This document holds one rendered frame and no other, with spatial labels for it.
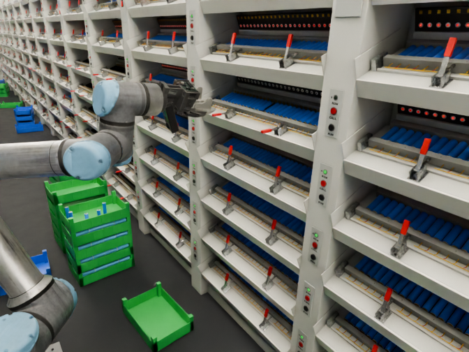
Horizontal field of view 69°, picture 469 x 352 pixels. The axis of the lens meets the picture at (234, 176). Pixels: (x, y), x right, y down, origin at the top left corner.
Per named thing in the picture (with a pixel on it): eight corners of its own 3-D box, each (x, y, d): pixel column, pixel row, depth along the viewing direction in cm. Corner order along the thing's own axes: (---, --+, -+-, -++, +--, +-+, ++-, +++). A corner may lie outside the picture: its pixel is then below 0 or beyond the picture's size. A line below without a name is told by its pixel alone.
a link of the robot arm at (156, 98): (144, 122, 95) (130, 102, 100) (160, 121, 99) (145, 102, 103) (153, 94, 90) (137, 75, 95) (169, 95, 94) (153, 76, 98)
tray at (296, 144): (317, 163, 98) (312, 135, 93) (203, 121, 143) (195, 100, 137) (359, 128, 106) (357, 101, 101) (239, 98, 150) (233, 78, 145)
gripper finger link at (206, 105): (225, 102, 108) (199, 98, 102) (218, 117, 111) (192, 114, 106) (220, 96, 110) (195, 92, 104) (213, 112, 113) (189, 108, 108)
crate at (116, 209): (71, 234, 166) (68, 219, 163) (59, 217, 180) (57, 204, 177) (130, 216, 184) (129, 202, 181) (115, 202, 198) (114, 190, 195)
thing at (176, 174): (192, 199, 165) (182, 177, 157) (142, 163, 209) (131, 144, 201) (225, 177, 172) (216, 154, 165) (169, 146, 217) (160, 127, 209)
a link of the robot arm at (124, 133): (86, 165, 90) (88, 119, 86) (105, 153, 101) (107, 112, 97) (122, 172, 90) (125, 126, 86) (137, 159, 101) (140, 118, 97)
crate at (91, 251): (76, 261, 172) (73, 248, 169) (64, 243, 186) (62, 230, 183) (132, 242, 190) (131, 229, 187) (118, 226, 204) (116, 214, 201)
